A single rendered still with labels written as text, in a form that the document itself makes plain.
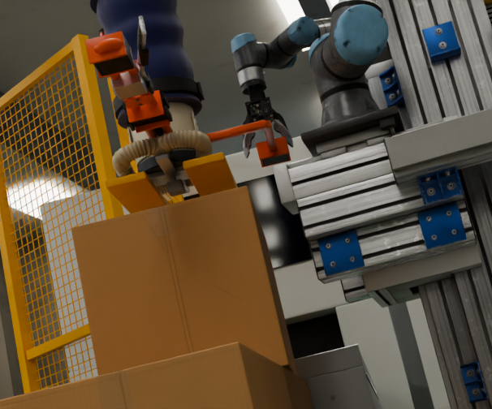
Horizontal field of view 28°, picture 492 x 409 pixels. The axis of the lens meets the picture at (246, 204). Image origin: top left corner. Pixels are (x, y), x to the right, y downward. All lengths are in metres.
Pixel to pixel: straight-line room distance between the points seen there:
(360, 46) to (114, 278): 0.73
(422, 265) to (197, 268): 0.52
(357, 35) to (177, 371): 0.96
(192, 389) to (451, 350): 1.02
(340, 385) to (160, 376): 1.28
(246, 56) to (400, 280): 0.88
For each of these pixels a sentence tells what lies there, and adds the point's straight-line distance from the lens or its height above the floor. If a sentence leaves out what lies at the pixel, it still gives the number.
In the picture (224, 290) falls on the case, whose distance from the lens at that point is 2.11.
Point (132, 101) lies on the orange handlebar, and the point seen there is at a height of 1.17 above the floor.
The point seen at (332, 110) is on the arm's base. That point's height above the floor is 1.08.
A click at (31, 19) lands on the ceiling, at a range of 7.91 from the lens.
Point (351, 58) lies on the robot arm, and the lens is 2.18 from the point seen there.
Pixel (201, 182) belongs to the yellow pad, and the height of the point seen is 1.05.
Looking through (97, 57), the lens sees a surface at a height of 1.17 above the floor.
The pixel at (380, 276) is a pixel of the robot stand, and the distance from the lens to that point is 2.29.
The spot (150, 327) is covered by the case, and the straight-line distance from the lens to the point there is 2.12.
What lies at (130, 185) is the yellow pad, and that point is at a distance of 2.35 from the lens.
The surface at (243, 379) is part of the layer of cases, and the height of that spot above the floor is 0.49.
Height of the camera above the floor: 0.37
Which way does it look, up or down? 14 degrees up
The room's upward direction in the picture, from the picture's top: 13 degrees counter-clockwise
